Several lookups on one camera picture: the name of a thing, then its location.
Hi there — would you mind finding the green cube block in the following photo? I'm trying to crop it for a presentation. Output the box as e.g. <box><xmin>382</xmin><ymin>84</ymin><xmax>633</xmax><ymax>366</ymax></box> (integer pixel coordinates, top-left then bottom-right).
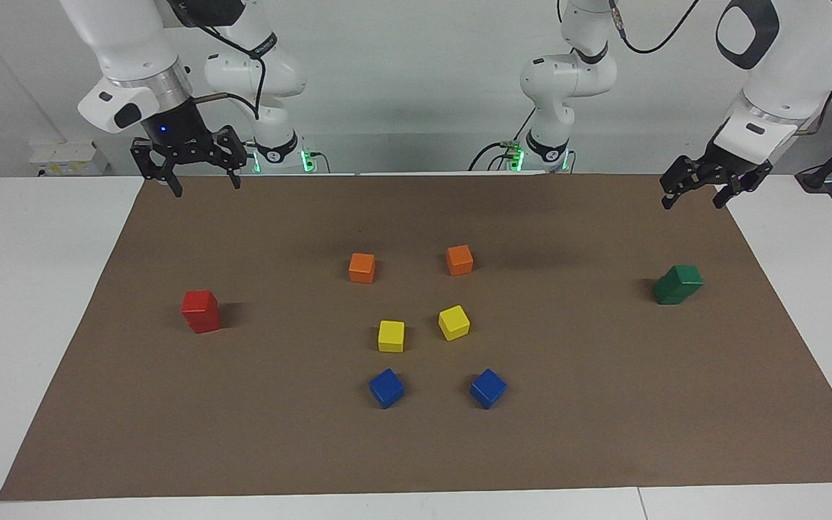
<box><xmin>653</xmin><ymin>280</ymin><xmax>688</xmax><ymax>306</ymax></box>
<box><xmin>666</xmin><ymin>264</ymin><xmax>704</xmax><ymax>297</ymax></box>

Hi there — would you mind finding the orange cube block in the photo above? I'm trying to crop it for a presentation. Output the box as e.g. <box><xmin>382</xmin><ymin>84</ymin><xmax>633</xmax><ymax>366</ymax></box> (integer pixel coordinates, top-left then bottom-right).
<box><xmin>446</xmin><ymin>244</ymin><xmax>475</xmax><ymax>277</ymax></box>
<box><xmin>348</xmin><ymin>252</ymin><xmax>376</xmax><ymax>285</ymax></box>

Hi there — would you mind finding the yellow cube block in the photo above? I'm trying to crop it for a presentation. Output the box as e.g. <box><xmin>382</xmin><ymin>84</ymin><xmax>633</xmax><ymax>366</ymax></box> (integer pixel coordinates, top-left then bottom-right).
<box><xmin>438</xmin><ymin>305</ymin><xmax>472</xmax><ymax>342</ymax></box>
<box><xmin>377</xmin><ymin>320</ymin><xmax>406</xmax><ymax>354</ymax></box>

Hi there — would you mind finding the brown table mat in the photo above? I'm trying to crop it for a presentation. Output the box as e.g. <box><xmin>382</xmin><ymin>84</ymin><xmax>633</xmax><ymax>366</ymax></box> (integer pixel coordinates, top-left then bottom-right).
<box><xmin>0</xmin><ymin>173</ymin><xmax>832</xmax><ymax>501</ymax></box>

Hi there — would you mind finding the blue cube block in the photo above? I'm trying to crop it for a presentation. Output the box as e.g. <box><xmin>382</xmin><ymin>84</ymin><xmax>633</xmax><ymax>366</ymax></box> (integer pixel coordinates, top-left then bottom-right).
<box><xmin>469</xmin><ymin>368</ymin><xmax>508</xmax><ymax>410</ymax></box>
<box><xmin>368</xmin><ymin>368</ymin><xmax>406</xmax><ymax>410</ymax></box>

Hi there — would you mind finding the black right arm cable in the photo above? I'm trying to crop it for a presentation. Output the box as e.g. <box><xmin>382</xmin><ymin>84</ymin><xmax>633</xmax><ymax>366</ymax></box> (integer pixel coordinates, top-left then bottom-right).
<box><xmin>170</xmin><ymin>0</ymin><xmax>267</xmax><ymax>121</ymax></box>

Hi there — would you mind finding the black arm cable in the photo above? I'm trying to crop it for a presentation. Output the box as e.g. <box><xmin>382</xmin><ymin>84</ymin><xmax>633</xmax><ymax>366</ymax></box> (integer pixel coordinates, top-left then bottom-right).
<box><xmin>607</xmin><ymin>0</ymin><xmax>703</xmax><ymax>56</ymax></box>
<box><xmin>170</xmin><ymin>0</ymin><xmax>267</xmax><ymax>121</ymax></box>

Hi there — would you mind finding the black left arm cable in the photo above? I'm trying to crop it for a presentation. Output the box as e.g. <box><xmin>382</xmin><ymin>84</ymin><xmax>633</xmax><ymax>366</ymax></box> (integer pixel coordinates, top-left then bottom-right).
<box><xmin>607</xmin><ymin>0</ymin><xmax>703</xmax><ymax>56</ymax></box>

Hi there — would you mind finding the black left base cable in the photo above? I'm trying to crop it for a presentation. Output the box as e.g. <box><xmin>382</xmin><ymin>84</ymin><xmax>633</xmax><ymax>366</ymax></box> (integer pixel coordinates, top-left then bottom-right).
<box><xmin>467</xmin><ymin>107</ymin><xmax>537</xmax><ymax>173</ymax></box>

